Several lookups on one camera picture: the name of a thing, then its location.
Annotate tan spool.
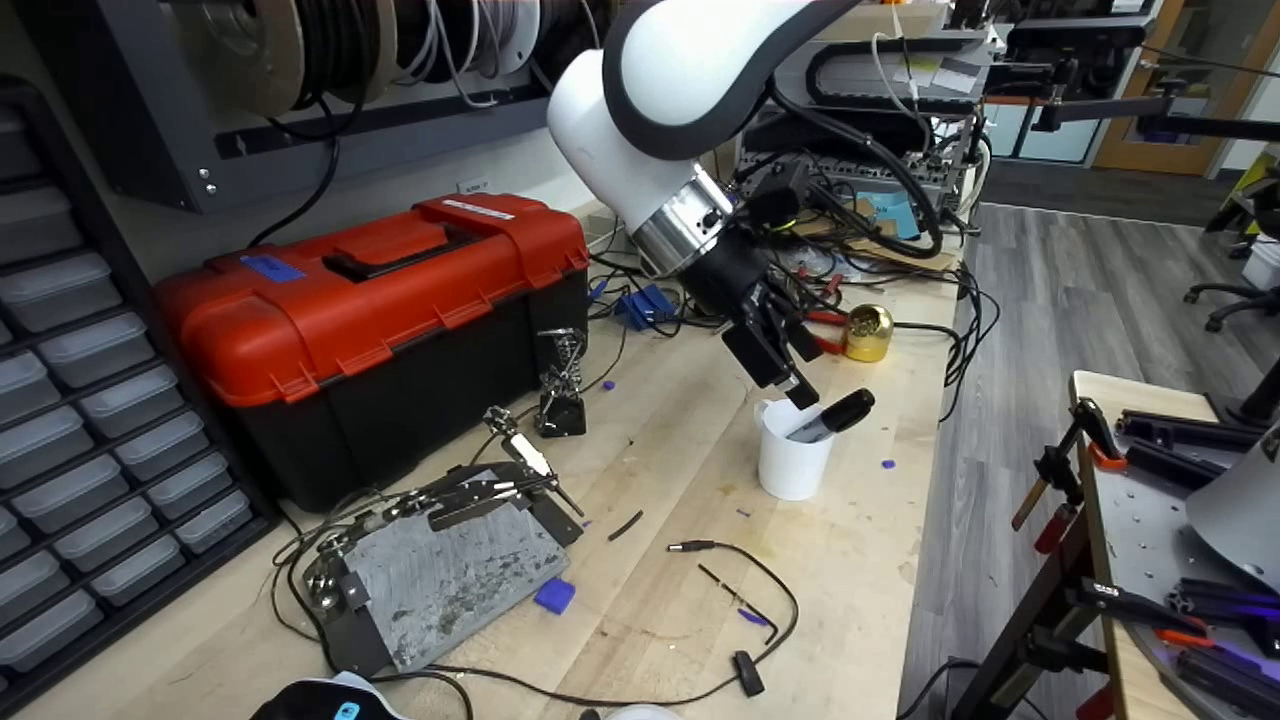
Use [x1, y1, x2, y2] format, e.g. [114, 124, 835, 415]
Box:
[163, 0, 310, 121]

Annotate orange black bar clamp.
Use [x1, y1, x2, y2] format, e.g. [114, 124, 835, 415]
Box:
[1008, 397, 1129, 536]

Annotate black cable hanging from rack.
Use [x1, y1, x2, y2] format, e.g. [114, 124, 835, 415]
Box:
[243, 95, 342, 257]

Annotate wooden side table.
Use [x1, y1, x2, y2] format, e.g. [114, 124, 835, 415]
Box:
[951, 368, 1280, 720]

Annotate white plastic cup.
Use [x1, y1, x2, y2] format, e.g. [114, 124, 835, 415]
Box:
[751, 397, 835, 505]

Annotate black wire spool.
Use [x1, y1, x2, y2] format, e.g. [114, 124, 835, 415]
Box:
[290, 0, 401, 114]

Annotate black grey marker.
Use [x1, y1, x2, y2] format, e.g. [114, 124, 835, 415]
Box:
[783, 384, 881, 448]

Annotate grey metal sheet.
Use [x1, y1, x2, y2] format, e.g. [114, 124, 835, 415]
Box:
[1181, 425, 1280, 593]

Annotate thin black cable with plug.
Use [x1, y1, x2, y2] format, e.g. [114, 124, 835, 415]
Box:
[425, 536, 805, 712]

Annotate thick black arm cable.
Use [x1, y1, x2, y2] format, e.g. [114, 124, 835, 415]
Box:
[762, 77, 951, 266]

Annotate blue plastic block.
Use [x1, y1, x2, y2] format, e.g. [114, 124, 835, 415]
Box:
[531, 575, 578, 622]

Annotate red handled pliers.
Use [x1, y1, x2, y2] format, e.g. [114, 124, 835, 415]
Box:
[799, 308, 857, 362]

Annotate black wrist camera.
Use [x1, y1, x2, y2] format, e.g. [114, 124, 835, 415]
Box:
[737, 175, 812, 236]

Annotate small black vise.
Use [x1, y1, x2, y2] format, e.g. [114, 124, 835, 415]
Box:
[531, 320, 593, 442]

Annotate white wire spool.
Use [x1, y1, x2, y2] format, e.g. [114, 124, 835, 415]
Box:
[395, 0, 542, 92]

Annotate blue connector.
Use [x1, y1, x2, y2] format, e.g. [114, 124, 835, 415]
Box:
[614, 283, 680, 333]

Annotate grey drawer cabinet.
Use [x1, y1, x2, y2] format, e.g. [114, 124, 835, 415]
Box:
[0, 73, 283, 718]

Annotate grey metal plate device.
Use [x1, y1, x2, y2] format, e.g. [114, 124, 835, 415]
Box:
[296, 465, 593, 680]

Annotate dark metal spool rack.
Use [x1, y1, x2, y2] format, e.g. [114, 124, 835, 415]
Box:
[10, 0, 633, 215]

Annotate black office chair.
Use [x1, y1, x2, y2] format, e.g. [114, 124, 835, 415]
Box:
[1181, 174, 1280, 335]

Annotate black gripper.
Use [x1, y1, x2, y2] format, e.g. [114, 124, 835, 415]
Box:
[674, 215, 822, 411]

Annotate red black toolbox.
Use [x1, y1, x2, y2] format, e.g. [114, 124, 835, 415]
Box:
[150, 192, 596, 516]

